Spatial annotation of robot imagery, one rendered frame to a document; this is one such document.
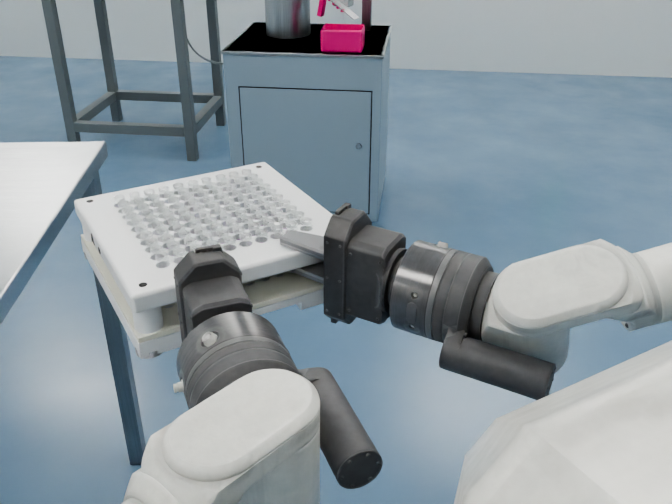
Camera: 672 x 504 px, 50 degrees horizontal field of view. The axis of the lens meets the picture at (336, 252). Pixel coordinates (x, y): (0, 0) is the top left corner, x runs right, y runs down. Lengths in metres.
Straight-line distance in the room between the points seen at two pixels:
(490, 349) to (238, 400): 0.25
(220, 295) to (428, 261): 0.19
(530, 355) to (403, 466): 1.37
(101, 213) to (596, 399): 0.68
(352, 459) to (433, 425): 1.63
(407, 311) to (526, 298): 0.11
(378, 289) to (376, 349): 1.71
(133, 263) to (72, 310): 2.01
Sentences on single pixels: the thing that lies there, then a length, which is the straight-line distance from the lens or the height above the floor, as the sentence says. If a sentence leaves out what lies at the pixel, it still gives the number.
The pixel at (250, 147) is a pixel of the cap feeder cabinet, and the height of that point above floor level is 0.37.
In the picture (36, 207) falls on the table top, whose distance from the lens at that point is 1.36.
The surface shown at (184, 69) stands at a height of 0.49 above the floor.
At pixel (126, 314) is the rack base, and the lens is 0.74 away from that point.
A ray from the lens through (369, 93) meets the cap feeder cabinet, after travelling 2.84.
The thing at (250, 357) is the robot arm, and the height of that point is 1.10.
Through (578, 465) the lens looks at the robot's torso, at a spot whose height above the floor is 1.28.
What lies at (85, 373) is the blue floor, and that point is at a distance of 2.42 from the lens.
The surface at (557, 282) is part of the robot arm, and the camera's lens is 0.62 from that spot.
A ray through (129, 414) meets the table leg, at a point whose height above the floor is 0.17.
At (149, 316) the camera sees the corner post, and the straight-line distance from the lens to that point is 0.69.
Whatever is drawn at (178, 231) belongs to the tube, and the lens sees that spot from 0.77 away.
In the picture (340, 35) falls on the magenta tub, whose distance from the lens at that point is 2.82.
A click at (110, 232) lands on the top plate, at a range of 0.80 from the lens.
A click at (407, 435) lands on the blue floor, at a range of 2.09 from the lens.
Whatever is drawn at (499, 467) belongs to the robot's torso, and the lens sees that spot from 0.22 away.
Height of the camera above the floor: 1.43
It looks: 29 degrees down
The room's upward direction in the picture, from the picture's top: straight up
